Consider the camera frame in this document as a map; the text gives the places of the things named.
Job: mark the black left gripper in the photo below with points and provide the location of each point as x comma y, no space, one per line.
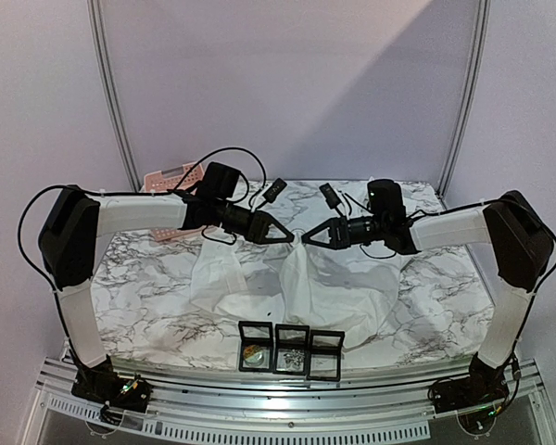
260,223

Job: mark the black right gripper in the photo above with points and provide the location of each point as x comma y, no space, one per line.
340,232

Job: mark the white button shirt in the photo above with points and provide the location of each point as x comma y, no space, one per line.
342,290

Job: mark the green red round brooch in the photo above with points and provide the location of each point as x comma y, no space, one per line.
256,356

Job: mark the blue round brooch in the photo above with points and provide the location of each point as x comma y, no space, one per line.
298,233

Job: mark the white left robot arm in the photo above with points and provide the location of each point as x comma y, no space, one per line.
67,243

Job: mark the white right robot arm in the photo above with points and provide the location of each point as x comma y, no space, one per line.
525,253

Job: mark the pink plastic basket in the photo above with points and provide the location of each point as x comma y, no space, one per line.
162,181

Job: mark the left black display case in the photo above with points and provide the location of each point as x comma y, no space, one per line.
255,333

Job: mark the black display case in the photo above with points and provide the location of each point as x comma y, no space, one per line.
290,337
325,355
255,333

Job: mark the middle black display case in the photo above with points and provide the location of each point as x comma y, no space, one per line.
290,337

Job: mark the right black display case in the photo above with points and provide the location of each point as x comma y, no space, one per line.
325,355

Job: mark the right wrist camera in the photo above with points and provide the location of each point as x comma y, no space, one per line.
332,199

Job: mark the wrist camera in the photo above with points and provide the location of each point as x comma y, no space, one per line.
267,194
332,199

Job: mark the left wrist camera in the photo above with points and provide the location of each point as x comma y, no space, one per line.
267,194

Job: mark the left aluminium frame post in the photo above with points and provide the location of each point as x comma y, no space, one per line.
104,65

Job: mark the aluminium front rail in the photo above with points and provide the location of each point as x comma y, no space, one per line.
386,406

